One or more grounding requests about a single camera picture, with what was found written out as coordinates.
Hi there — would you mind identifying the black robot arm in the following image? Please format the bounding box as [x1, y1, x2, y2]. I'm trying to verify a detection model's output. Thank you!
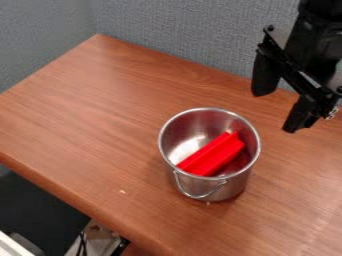
[251, 0, 342, 133]

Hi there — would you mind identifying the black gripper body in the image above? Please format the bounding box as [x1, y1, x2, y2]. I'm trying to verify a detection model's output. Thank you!
[256, 13, 342, 119]

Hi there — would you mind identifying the red rectangular block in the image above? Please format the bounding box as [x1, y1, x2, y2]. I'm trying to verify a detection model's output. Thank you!
[176, 132, 245, 177]

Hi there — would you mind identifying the metal pot with handles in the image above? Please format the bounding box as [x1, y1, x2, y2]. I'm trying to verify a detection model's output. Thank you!
[157, 107, 261, 202]

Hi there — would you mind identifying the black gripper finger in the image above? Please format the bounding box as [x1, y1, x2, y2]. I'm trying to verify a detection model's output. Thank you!
[281, 95, 320, 133]
[251, 47, 280, 97]

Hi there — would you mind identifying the metal table leg frame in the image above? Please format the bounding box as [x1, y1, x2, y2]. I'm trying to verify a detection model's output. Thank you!
[64, 220, 120, 256]

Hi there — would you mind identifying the white object bottom left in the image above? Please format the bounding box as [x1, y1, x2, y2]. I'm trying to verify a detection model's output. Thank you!
[0, 231, 34, 256]

